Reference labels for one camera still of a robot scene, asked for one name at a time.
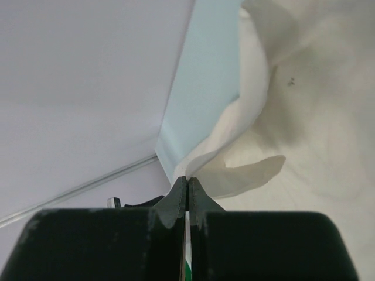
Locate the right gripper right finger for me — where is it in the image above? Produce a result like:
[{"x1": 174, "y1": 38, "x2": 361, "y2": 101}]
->
[{"x1": 188, "y1": 177, "x2": 359, "y2": 280}]

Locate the left aluminium corner post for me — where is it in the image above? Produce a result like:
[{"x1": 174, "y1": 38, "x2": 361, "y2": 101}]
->
[{"x1": 1, "y1": 154, "x2": 158, "y2": 228}]

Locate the cream t shirt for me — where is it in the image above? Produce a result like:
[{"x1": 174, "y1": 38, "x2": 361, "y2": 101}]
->
[{"x1": 172, "y1": 0, "x2": 375, "y2": 213}]

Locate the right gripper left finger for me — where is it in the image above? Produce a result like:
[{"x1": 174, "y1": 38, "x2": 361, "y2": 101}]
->
[{"x1": 5, "y1": 177, "x2": 187, "y2": 280}]

